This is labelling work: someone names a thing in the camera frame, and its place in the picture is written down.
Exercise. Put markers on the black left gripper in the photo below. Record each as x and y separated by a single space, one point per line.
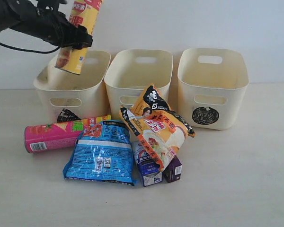
45 22

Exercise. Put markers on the yellow chips can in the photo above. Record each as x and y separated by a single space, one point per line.
83 12

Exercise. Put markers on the pink chips can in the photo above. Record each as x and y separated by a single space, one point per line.
57 135

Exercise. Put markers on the blue noodle packet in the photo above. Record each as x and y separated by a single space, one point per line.
102 153

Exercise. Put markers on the orange noodle packet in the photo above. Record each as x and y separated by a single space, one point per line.
158 128

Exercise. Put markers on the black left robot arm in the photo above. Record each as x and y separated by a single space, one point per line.
8 16

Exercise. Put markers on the left cream plastic bin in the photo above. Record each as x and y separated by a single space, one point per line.
67 97

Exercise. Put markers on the cream plastic bin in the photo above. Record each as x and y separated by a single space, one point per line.
211 87
133 70
67 97

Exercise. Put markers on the middle cream plastic bin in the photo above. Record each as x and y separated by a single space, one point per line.
133 70

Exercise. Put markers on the right cream plastic bin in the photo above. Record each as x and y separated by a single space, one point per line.
211 87

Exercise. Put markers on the blue white milk carton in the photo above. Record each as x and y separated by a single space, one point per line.
148 169

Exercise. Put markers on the purple milk carton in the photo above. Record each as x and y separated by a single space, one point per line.
173 171

